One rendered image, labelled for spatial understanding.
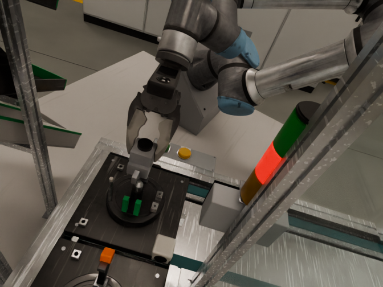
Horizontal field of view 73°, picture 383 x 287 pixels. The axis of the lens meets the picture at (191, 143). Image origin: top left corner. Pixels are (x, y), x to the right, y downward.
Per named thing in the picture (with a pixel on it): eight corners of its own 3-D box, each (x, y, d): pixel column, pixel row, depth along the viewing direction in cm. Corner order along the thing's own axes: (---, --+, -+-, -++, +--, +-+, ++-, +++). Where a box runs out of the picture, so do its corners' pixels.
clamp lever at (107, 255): (97, 275, 49) (105, 245, 46) (108, 278, 49) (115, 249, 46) (89, 292, 45) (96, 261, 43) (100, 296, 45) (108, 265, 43)
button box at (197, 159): (152, 149, 88) (155, 136, 83) (211, 168, 89) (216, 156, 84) (146, 164, 83) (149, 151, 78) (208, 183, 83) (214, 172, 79)
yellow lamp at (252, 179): (240, 179, 39) (254, 158, 36) (272, 188, 39) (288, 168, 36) (239, 206, 35) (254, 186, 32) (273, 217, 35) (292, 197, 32)
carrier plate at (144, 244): (108, 158, 74) (109, 152, 73) (188, 182, 75) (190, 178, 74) (64, 234, 57) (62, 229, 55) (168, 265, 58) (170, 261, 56)
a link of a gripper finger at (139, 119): (134, 152, 57) (154, 115, 57) (128, 155, 51) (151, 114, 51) (121, 145, 57) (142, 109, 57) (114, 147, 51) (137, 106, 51)
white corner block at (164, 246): (154, 240, 61) (157, 232, 58) (173, 246, 61) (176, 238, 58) (149, 260, 58) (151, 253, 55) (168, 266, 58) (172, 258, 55)
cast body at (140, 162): (136, 152, 58) (139, 129, 53) (155, 158, 58) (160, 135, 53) (122, 180, 52) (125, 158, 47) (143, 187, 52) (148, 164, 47)
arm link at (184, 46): (198, 37, 49) (157, 24, 49) (191, 61, 49) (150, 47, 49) (196, 49, 57) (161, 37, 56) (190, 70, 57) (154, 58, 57)
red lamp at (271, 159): (254, 157, 35) (271, 131, 32) (288, 168, 36) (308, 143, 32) (255, 185, 32) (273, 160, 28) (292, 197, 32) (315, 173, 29)
